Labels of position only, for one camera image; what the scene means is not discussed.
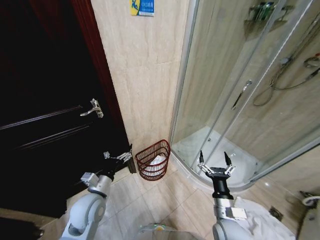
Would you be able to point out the metal floor drain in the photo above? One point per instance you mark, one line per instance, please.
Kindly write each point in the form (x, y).
(276, 213)

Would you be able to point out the white shower tray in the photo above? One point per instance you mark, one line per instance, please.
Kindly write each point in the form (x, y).
(190, 145)

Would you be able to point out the black object with round knob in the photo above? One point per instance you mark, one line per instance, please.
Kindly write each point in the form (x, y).
(20, 228)

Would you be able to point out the glass shower enclosure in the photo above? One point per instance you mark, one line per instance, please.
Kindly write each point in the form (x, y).
(190, 62)

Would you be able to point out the blue and yellow wall sign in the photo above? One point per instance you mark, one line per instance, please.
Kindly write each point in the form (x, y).
(141, 7)

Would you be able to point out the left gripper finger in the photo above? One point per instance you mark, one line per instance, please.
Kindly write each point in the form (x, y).
(107, 155)
(123, 156)

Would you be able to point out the dark wooden door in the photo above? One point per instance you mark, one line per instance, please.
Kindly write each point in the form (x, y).
(50, 87)

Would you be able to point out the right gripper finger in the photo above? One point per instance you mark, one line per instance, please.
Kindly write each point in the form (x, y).
(202, 160)
(228, 161)

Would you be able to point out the white toilet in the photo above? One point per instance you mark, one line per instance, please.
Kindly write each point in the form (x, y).
(311, 225)

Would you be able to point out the white towel, large crumpled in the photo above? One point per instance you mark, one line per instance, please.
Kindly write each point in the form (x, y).
(265, 225)

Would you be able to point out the red-brown door frame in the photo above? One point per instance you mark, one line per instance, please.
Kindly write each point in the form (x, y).
(100, 62)

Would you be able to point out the chrome shower mixer tap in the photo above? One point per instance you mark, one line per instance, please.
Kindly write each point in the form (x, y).
(311, 62)

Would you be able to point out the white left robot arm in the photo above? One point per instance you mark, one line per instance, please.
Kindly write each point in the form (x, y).
(85, 210)

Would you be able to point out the white towel in hamper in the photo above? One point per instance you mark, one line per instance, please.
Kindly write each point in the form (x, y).
(157, 161)

